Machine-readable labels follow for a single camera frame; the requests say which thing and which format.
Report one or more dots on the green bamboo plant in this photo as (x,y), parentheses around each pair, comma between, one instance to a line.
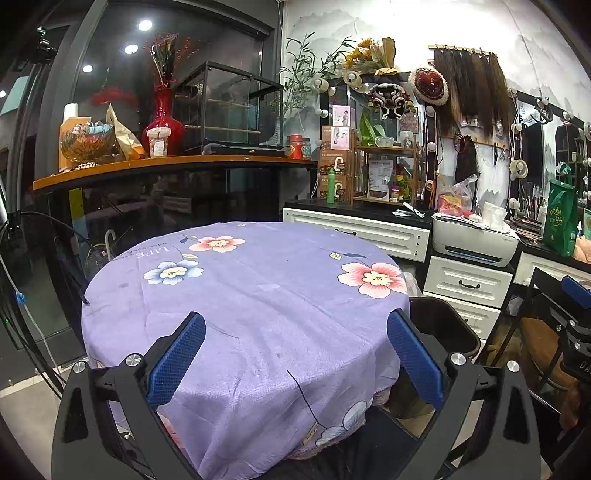
(300,69)

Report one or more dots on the brown paper bag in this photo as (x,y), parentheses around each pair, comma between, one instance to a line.
(122,138)

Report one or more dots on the vanity mirror with bulbs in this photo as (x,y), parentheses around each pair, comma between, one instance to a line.
(351,99)
(531,138)

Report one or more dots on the green gift bag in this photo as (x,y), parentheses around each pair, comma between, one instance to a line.
(559,217)

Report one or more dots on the brown product box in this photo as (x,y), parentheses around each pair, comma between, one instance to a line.
(334,161)
(323,189)

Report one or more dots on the wooden counter shelf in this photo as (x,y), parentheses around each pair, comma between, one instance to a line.
(161,164)

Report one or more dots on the green bottle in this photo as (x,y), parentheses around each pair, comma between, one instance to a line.
(332,189)

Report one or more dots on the teal jar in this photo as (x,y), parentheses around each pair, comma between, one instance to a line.
(306,148)

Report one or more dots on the row of hanging hair extensions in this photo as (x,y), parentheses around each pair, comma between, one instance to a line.
(475,92)

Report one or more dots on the glass display case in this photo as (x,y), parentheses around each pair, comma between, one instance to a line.
(231,115)

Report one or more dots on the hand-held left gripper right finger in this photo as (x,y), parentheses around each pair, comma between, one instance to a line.
(415,360)

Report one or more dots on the round red embroidered hat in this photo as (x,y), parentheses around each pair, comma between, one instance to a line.
(429,85)

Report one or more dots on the red tin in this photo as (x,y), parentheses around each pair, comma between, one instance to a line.
(294,147)

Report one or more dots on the white printer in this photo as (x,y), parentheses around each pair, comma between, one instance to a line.
(475,240)

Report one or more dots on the pink plastic bag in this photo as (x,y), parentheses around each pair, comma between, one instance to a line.
(455,203)

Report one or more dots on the white paper roll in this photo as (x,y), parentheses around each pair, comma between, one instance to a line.
(70,111)

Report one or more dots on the sunflower bouquet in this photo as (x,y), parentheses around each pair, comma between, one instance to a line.
(362,55)

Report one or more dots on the pink product box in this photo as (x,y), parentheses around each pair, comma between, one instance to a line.
(339,137)

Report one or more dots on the wooden desktop rack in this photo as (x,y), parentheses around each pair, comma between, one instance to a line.
(388,149)

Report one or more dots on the red vase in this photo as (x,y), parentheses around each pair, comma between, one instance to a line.
(161,129)

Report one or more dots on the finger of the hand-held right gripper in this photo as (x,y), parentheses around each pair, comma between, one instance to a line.
(577,337)
(577,288)

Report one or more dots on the black tripod stand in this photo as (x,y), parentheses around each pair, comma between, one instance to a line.
(44,46)

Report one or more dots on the small labelled jar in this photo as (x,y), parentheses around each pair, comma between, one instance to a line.
(159,145)

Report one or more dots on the wide white drawer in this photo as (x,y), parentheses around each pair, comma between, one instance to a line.
(369,237)

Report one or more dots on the cluster of makeup brushes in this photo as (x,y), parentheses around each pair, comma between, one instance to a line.
(533,207)

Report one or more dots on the white handheld styling tool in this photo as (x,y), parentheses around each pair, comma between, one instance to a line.
(411,211)

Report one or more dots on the dark brown bin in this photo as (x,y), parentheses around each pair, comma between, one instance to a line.
(452,332)

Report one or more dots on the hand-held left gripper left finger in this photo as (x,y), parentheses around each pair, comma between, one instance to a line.
(178,355)

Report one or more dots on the ornate headdress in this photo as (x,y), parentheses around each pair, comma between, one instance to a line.
(390,99)

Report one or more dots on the purple floral tablecloth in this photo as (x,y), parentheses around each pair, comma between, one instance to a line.
(258,314)

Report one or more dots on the glass bowl with ornaments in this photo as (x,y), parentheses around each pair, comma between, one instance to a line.
(87,143)

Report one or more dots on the black hair bundle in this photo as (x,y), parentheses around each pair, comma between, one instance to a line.
(466,161)

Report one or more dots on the dried red branches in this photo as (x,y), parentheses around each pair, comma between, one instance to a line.
(164,60)

